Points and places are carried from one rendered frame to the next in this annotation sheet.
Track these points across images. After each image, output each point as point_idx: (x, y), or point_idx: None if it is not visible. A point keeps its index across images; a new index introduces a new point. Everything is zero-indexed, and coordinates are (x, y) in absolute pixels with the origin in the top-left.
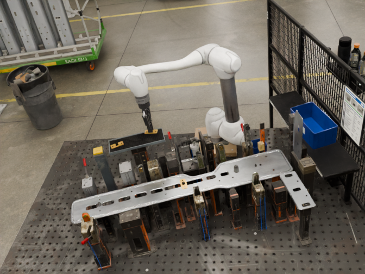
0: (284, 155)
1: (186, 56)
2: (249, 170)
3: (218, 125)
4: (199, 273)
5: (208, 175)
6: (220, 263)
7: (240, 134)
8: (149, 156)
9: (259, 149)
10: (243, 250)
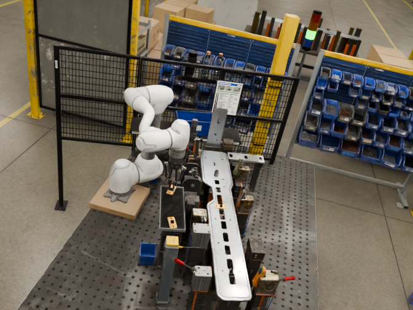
0: (208, 151)
1: (145, 103)
2: (218, 169)
3: (137, 172)
4: (275, 248)
5: (216, 190)
6: (267, 234)
7: (161, 163)
8: (104, 255)
9: (200, 155)
10: (257, 218)
